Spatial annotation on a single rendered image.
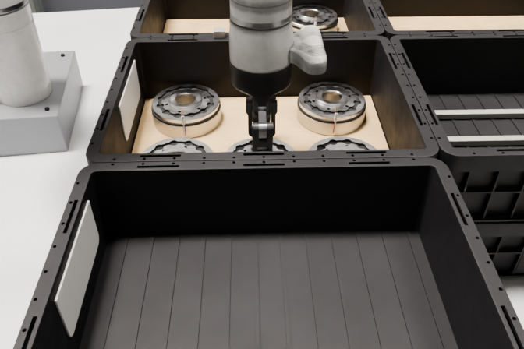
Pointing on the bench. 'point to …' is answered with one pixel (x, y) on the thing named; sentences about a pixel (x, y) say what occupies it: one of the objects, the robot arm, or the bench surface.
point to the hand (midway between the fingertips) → (261, 149)
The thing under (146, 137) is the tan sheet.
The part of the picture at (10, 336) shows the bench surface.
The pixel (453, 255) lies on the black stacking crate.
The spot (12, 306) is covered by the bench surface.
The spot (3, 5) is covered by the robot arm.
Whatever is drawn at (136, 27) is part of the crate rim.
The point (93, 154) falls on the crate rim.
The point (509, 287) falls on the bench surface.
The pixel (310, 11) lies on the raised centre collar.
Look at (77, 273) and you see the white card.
